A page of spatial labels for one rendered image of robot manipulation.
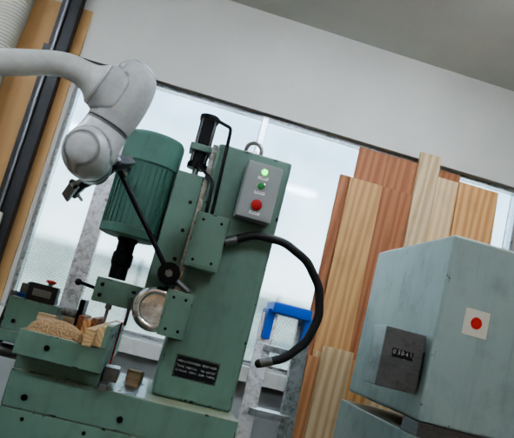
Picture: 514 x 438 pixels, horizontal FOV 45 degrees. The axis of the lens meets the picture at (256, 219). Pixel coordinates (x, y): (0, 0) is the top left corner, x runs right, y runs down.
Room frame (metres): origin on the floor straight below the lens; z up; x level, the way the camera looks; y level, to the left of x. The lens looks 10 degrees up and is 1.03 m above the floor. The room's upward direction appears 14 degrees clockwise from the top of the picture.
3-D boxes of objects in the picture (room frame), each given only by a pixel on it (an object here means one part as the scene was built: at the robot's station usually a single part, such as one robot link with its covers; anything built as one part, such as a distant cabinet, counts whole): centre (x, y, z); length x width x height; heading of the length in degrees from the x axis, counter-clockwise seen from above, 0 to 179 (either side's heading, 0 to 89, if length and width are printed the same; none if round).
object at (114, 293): (1.81, 0.33, 1.03); 0.14 x 0.07 x 0.09; 97
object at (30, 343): (1.82, 0.46, 0.87); 0.61 x 0.30 x 0.06; 7
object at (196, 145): (1.82, 0.21, 1.54); 0.08 x 0.08 x 0.17; 7
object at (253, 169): (1.70, 0.01, 1.40); 0.10 x 0.06 x 0.16; 97
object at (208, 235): (1.68, 0.12, 1.23); 0.09 x 0.08 x 0.15; 97
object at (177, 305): (1.67, 0.15, 1.02); 0.09 x 0.07 x 0.12; 7
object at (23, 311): (1.81, 0.54, 0.91); 0.15 x 0.14 x 0.09; 7
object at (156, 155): (1.81, 0.35, 1.35); 0.18 x 0.18 x 0.31
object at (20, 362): (1.80, 0.41, 0.82); 0.40 x 0.21 x 0.04; 7
